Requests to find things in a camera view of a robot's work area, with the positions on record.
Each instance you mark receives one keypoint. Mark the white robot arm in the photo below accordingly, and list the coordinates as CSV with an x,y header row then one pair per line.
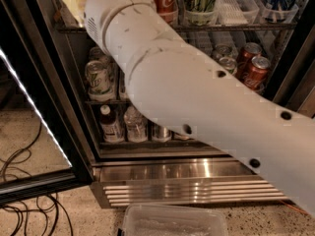
x,y
181,88

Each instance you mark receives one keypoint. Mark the rear green white soda can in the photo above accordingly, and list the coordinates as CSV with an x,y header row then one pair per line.
x,y
97,54

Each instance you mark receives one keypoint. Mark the green white soda can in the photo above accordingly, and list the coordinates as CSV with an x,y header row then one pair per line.
x,y
100,88
97,54

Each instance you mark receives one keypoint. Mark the front green white soda can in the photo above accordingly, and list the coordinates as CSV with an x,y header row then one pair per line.
x,y
100,88

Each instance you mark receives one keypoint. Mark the empty white shelf tray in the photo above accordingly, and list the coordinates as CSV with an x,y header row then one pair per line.
x,y
122,90

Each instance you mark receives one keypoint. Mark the brown tea bottle bottom shelf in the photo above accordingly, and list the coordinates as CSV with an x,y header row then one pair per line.
x,y
109,122

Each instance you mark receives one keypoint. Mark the clear water bottle bottom shelf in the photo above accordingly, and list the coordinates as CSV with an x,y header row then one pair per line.
x,y
136,125

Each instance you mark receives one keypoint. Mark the open glass fridge door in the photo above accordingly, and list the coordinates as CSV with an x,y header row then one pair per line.
x,y
43,146

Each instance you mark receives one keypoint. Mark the silver can bottom shelf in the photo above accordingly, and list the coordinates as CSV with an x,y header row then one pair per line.
x,y
160,133

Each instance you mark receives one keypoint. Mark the rear red cola can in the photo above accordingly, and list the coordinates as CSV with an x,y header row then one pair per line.
x,y
246,53

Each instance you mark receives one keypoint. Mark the stainless steel fridge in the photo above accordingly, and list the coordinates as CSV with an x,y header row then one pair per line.
x,y
175,177

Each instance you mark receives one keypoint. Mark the front red cola can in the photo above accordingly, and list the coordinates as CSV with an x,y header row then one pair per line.
x,y
256,72

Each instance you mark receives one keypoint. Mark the clear plastic bin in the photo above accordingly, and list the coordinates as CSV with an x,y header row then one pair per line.
x,y
158,220

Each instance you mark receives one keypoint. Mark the right sliding glass door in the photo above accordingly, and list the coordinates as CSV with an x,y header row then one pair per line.
x,y
303,98

